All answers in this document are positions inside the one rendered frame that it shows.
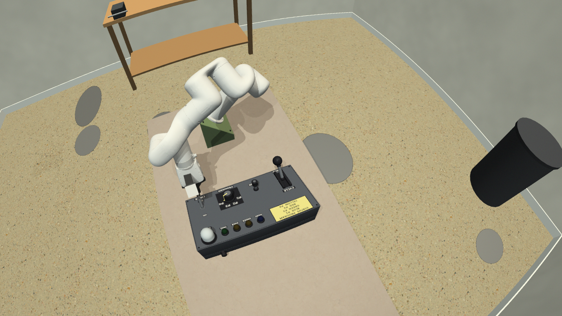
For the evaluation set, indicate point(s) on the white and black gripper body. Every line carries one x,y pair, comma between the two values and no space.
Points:
195,171

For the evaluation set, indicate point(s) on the dark grey control console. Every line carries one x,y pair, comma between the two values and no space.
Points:
250,211

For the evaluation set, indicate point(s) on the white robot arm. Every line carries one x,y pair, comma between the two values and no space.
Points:
206,102

